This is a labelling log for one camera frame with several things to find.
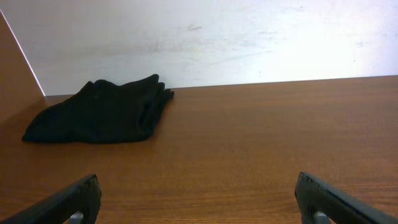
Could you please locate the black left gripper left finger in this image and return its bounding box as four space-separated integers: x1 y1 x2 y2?
2 174 101 224

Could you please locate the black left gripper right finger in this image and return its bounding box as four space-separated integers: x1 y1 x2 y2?
295 172 397 224

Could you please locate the black folded garment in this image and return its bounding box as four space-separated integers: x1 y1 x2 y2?
22 74 174 144

